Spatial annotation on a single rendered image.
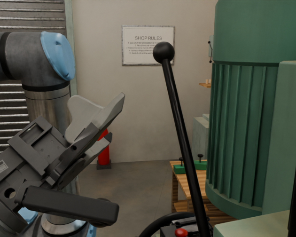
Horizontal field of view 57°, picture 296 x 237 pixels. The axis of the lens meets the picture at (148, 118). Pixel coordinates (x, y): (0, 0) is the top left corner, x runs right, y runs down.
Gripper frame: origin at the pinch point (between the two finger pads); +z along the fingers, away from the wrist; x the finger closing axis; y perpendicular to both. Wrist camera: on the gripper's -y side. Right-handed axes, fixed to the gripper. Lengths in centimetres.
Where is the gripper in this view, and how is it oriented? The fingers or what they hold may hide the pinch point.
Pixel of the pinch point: (120, 119)
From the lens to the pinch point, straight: 42.2
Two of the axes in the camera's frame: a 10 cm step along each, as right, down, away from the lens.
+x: -2.3, 3.9, 8.9
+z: 6.3, -6.4, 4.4
